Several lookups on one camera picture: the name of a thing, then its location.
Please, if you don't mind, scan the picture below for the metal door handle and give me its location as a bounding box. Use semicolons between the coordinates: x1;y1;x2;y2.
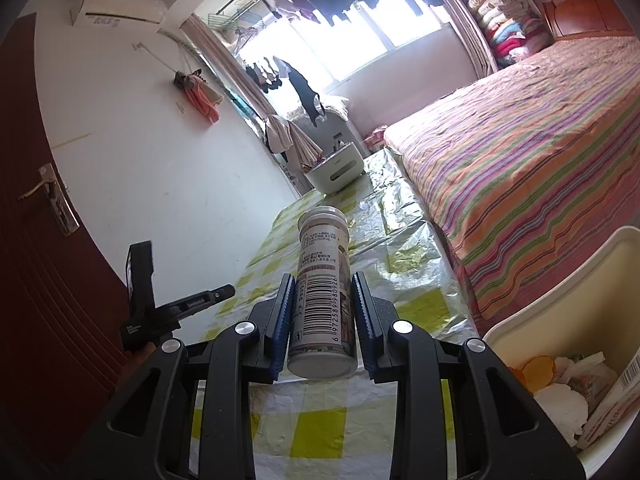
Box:
17;162;80;235

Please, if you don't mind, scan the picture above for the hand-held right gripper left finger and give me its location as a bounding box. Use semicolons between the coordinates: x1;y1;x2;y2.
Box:
102;273;297;480

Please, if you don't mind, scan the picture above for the white plastic trash bin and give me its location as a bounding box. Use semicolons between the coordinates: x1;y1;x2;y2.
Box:
482;226;640;478

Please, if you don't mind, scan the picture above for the green wire rack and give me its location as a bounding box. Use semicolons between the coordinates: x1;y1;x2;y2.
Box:
206;10;261;43

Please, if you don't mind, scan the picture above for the black hanging garment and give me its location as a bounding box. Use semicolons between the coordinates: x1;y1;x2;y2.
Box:
287;60;326;128

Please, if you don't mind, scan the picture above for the bed with striped sheet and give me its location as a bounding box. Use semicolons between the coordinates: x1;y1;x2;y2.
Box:
382;35;640;321

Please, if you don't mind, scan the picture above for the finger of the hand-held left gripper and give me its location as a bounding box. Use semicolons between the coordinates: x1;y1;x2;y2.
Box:
159;284;236;317

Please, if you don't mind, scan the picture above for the striped tied curtain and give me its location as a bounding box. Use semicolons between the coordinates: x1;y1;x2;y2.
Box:
182;15;326;161

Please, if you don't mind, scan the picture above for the red white cardboard box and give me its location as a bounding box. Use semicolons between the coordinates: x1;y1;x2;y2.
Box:
575;355;640;451

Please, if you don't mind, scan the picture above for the red wooden headboard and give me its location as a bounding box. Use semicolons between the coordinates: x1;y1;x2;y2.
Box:
531;0;633;43

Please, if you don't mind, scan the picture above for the white tissue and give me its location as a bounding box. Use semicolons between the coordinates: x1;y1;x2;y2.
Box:
532;385;591;448
552;352;608;386

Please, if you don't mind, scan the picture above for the window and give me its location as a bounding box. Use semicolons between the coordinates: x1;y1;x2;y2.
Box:
235;0;456;96

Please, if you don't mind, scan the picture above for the orange cloth on hook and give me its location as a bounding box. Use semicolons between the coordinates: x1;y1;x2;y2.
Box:
174;70;223;123

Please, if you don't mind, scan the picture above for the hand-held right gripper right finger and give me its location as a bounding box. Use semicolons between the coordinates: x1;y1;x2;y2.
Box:
350;271;586;480

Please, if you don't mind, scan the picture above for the labelled plastic bottle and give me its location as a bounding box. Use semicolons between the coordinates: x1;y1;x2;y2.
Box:
286;206;359;380

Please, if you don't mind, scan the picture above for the hanging rack of socks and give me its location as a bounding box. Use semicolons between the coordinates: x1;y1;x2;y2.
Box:
243;55;291;93

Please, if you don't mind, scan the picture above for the stack of folded quilts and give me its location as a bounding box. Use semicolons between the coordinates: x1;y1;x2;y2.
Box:
464;0;551;68

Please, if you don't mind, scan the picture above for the dark red door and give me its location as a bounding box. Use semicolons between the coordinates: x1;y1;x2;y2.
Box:
0;12;133;461

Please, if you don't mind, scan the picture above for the white air conditioner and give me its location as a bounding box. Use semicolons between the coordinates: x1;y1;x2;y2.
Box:
70;0;168;28

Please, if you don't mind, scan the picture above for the striped straight curtain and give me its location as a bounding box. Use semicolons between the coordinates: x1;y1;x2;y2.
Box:
445;0;501;78

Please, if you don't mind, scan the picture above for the white desk organizer box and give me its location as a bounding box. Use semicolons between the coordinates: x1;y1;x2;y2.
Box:
302;141;365;197

